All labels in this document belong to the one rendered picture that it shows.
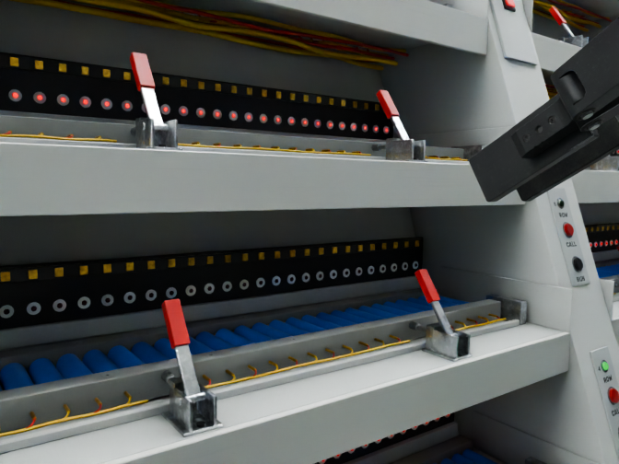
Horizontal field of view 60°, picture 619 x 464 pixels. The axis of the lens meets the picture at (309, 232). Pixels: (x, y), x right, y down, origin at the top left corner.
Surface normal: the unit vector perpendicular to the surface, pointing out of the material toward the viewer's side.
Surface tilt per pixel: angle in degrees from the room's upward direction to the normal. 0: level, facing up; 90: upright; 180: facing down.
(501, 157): 90
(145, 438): 19
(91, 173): 109
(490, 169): 90
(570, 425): 90
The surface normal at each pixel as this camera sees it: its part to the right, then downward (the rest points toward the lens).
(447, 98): -0.81, 0.04
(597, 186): 0.58, 0.08
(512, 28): 0.55, -0.25
